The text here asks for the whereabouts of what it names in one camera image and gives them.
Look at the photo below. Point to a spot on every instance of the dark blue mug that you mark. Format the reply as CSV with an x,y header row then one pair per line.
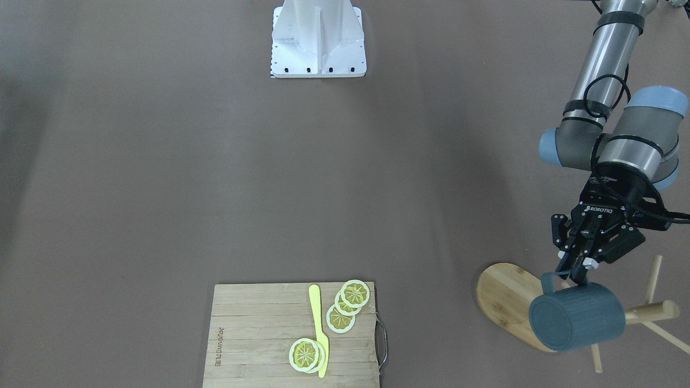
x,y
576,317

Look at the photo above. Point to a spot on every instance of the lemon slice under front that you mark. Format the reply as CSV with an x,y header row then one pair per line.
x,y
321,353

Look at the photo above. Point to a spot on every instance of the lemon slice middle stack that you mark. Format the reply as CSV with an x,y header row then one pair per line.
x,y
343,308

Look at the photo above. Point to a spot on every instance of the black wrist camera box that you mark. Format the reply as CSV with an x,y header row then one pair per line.
x,y
628,238

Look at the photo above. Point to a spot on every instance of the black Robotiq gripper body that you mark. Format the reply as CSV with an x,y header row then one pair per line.
x,y
612,195

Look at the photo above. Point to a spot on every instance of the lemon slice top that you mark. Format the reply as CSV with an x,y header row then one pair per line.
x,y
355,293

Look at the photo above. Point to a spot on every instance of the bamboo cutting board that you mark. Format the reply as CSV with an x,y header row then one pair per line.
x,y
253,326

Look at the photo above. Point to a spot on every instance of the yellow plastic knife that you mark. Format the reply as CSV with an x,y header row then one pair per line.
x,y
314,293

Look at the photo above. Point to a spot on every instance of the white metal robot mount base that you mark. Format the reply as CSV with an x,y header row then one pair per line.
x,y
323,39

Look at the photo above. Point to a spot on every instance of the lemon slice lower stack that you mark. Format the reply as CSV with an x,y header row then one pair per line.
x,y
338,322

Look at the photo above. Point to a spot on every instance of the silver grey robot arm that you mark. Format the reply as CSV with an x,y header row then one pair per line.
x,y
628,142

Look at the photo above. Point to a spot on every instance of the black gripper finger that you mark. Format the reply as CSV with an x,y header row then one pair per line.
x,y
567,237
588,240

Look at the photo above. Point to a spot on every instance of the lemon slice stack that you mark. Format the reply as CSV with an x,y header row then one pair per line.
x,y
343,308
338,322

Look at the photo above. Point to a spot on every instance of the wooden cup storage rack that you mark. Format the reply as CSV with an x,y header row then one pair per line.
x,y
504,292

